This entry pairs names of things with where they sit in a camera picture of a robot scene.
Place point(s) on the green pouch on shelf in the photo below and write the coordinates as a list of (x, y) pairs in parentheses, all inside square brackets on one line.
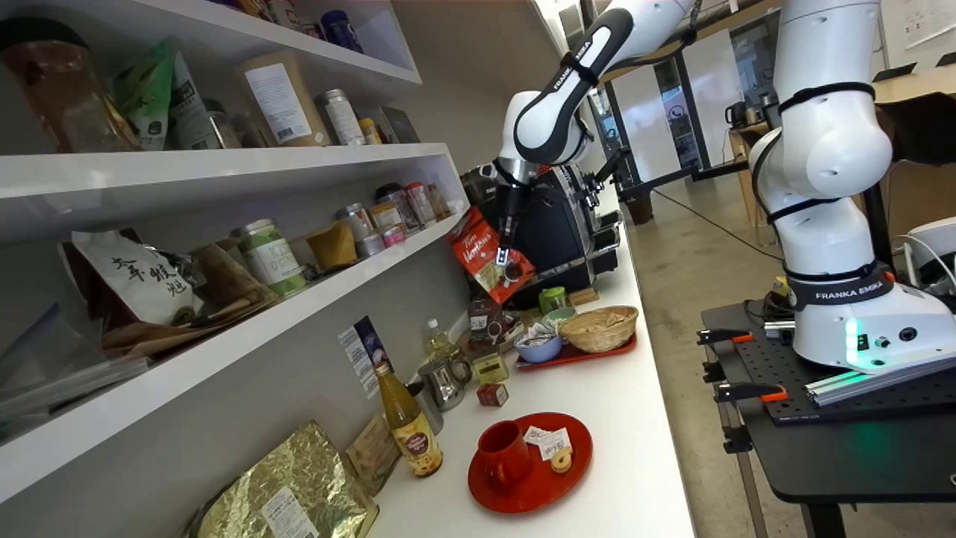
[(161, 100)]

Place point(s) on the red cup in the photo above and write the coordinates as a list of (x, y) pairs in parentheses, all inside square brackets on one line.
[(503, 457)]

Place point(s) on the small green box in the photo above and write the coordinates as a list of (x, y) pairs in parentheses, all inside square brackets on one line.
[(554, 298)]

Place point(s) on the gold foil bag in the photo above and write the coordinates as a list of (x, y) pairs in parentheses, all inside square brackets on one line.
[(299, 487)]

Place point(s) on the green lidded jar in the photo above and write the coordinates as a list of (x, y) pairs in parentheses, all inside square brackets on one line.
[(270, 257)]

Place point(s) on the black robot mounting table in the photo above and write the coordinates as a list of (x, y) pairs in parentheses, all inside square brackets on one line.
[(886, 446)]

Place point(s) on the clear oil bottle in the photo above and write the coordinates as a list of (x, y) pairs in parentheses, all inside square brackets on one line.
[(436, 340)]

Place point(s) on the white shelf unit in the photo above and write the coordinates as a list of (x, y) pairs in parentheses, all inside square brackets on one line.
[(196, 195)]

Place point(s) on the orange red snack packet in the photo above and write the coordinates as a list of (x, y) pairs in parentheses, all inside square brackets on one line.
[(494, 266)]

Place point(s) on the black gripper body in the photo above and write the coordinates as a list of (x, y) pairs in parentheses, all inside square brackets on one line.
[(512, 198)]

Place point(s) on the blue white leaflet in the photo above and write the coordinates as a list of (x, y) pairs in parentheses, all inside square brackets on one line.
[(366, 354)]

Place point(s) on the white packet on plate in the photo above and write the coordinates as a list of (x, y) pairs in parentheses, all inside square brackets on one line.
[(551, 442)]

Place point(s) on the white paper bag with writing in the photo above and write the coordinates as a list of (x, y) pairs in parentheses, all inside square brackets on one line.
[(145, 279)]

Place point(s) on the brown box white label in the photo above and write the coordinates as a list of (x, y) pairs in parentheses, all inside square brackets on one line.
[(281, 100)]

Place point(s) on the white canister top shelf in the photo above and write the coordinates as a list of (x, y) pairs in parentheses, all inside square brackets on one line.
[(345, 118)]

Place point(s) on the red tray under basket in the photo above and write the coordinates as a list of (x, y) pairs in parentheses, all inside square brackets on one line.
[(574, 357)]

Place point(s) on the black coffee machine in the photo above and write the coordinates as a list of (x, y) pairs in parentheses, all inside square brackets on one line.
[(559, 228)]

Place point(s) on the blue bowl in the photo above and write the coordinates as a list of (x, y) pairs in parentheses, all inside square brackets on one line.
[(538, 340)]

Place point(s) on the woven wicker basket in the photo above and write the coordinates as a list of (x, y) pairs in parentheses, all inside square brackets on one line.
[(601, 328)]

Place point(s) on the yellow liquid glass bottle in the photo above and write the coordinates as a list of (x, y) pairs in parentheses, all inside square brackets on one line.
[(406, 424)]

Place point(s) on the red plate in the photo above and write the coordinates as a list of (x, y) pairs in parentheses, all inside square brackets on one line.
[(544, 484)]

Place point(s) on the brown glass jar top shelf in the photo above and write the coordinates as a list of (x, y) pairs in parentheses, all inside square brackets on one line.
[(54, 71)]

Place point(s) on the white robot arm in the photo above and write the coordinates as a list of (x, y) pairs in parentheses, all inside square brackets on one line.
[(808, 170)]

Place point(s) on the small red cube box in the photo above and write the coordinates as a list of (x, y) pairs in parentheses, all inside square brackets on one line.
[(494, 396)]

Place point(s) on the small yellow tin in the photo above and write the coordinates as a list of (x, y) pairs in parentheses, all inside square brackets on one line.
[(487, 369)]

